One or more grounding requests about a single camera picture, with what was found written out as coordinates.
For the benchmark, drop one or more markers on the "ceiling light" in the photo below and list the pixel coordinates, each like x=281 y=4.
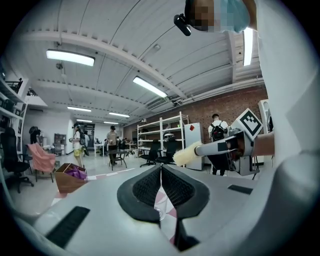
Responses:
x=150 y=87
x=78 y=109
x=119 y=114
x=70 y=57
x=248 y=47

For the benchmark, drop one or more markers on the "pink white checkered tablecloth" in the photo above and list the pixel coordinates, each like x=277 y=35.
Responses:
x=100 y=176

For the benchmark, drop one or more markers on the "person's head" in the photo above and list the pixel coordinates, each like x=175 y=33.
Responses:
x=202 y=15

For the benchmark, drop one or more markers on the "clear glass mug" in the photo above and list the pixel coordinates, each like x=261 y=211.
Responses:
x=163 y=211

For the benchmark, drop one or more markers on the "white shelving unit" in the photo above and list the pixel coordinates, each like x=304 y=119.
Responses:
x=161 y=130
x=10 y=110

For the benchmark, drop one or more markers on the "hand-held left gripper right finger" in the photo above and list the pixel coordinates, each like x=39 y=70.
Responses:
x=220 y=200

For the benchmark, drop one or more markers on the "pink cloth covered chair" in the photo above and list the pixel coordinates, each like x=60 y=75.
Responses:
x=41 y=157

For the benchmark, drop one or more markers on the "grey cabinet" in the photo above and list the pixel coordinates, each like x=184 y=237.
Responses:
x=193 y=142

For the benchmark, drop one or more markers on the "white round device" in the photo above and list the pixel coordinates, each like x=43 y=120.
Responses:
x=169 y=135

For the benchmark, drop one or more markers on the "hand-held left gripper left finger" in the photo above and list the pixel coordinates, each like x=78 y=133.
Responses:
x=100 y=215

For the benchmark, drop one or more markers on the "black mezzanine railing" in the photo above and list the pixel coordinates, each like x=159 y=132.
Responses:
x=15 y=85

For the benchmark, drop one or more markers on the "black office chair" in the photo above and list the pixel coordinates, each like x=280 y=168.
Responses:
x=12 y=155
x=168 y=151
x=151 y=152

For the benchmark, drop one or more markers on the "wooden divided box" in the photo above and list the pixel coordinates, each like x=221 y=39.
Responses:
x=67 y=183

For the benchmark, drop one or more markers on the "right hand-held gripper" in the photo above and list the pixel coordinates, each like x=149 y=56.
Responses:
x=248 y=125

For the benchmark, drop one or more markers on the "purple cloth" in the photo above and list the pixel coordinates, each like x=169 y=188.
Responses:
x=76 y=173

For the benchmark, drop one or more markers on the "teal face mask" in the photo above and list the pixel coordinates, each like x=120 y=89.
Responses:
x=235 y=15

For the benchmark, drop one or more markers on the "person's right forearm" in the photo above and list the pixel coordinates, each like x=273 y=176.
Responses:
x=263 y=145

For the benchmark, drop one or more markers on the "dark low table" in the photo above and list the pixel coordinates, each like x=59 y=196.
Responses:
x=118 y=152

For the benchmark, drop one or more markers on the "person's white shirt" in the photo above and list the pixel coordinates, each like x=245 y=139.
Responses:
x=287 y=87

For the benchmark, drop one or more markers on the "black head camera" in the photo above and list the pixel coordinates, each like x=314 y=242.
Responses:
x=182 y=25

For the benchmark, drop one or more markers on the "yellow sponge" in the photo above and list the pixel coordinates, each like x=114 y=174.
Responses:
x=186 y=153

